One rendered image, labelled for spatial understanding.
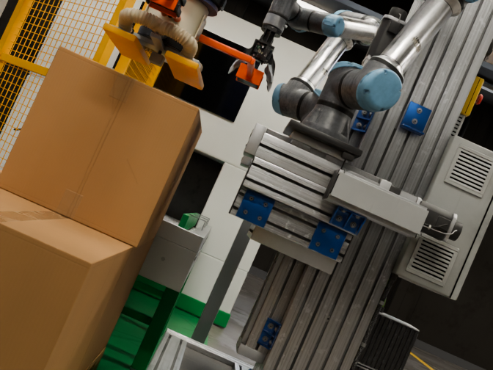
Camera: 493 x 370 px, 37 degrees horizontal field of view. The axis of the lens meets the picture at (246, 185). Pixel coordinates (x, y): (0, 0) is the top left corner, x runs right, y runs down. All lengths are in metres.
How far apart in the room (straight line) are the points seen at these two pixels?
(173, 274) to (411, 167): 0.90
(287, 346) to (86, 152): 0.88
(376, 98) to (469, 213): 0.53
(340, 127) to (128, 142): 0.61
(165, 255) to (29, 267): 1.27
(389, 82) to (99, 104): 0.78
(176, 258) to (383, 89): 0.99
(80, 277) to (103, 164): 0.65
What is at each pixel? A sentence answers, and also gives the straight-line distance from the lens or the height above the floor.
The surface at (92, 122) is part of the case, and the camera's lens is 1.95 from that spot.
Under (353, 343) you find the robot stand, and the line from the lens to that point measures 2.34.
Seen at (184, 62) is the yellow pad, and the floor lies 1.06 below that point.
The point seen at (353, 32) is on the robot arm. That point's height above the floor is 1.49.
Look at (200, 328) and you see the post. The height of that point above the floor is 0.23.
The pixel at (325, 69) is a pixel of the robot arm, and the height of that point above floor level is 1.37.
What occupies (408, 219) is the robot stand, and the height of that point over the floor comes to 0.91.
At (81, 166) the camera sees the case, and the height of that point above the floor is 0.68.
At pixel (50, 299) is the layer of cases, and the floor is 0.46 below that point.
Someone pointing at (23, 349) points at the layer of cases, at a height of 0.36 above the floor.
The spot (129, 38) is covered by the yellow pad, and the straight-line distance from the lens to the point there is 2.10.
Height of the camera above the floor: 0.72
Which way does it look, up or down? 3 degrees up
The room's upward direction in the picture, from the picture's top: 24 degrees clockwise
